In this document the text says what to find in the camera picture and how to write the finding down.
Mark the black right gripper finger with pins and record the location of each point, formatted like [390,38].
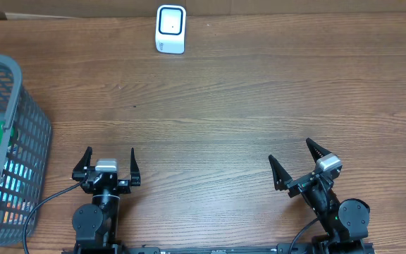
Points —
[316,150]
[281,177]

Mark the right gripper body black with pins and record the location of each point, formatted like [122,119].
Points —
[302,184]

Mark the orange red snack packet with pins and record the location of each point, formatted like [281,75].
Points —
[15,213]

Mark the teal snack packet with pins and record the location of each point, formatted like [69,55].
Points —
[18,183]

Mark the grey plastic shopping basket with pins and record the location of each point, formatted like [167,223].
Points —
[18,110]

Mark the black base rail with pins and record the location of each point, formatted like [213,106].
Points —
[224,249]

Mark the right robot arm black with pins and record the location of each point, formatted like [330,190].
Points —
[345,223]

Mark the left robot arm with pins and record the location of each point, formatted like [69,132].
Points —
[96,223]

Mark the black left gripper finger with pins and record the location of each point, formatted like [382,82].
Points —
[134,169]
[84,161]

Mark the white barcode scanner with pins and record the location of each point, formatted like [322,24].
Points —
[170,29]

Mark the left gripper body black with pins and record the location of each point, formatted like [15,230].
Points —
[122,188]

